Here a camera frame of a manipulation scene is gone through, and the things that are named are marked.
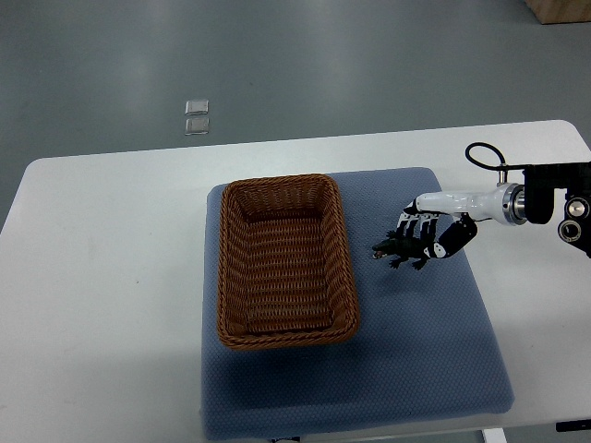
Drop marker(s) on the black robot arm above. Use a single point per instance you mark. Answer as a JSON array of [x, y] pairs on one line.
[[530, 194]]

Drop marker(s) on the brown wicker basket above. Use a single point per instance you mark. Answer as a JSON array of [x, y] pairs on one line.
[[285, 275]]

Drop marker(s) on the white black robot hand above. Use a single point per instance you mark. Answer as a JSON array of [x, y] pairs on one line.
[[447, 219]]

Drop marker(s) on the white table leg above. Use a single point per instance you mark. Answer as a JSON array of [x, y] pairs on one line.
[[494, 435]]

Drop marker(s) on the upper metal floor plate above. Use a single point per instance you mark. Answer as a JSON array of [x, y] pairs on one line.
[[197, 107]]

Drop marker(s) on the wooden box corner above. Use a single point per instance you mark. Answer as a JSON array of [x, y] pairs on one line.
[[549, 12]]

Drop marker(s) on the blue grey cushion mat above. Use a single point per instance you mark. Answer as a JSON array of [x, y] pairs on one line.
[[425, 349]]

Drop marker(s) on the dark green toy crocodile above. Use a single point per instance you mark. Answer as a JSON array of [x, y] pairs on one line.
[[403, 247]]

